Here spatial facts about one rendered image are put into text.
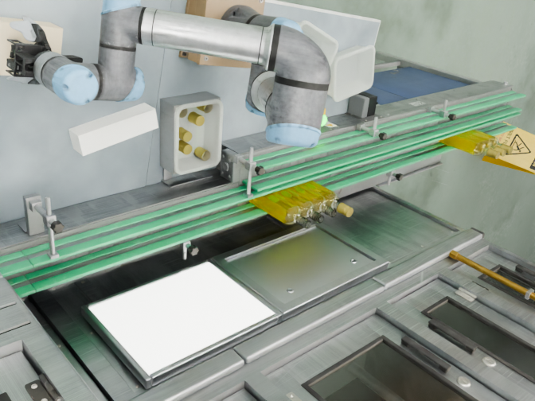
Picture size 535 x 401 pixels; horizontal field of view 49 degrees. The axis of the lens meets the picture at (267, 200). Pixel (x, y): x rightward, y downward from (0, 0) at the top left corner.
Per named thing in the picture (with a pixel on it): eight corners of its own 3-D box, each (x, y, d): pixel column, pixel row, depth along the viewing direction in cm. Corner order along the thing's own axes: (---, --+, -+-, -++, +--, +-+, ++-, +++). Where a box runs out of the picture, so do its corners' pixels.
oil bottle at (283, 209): (247, 201, 200) (290, 228, 186) (248, 187, 197) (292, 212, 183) (259, 197, 203) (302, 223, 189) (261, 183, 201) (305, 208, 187)
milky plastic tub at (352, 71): (317, 53, 214) (334, 59, 209) (358, 38, 226) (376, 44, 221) (317, 97, 224) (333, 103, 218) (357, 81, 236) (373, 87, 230)
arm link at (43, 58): (76, 56, 122) (73, 95, 125) (68, 52, 125) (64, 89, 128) (41, 54, 117) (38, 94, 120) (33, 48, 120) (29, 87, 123)
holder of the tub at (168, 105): (159, 181, 188) (173, 190, 183) (159, 98, 175) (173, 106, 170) (203, 169, 198) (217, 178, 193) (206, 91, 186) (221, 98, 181)
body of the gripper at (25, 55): (5, 36, 127) (26, 48, 119) (44, 40, 133) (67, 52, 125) (4, 71, 130) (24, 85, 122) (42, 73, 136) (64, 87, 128)
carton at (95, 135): (68, 129, 160) (78, 136, 156) (144, 102, 172) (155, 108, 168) (73, 149, 163) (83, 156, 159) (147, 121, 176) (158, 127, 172)
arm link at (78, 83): (101, 108, 118) (60, 107, 113) (77, 93, 126) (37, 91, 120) (105, 69, 116) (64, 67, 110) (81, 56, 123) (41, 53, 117)
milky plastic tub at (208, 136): (160, 166, 185) (175, 177, 179) (160, 98, 175) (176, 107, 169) (205, 156, 196) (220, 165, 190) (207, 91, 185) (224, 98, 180)
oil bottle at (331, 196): (285, 189, 210) (328, 213, 196) (287, 175, 208) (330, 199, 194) (296, 186, 214) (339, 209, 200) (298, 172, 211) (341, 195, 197)
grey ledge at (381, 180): (279, 204, 226) (298, 216, 219) (281, 183, 222) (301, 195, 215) (423, 156, 285) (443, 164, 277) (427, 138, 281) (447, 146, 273)
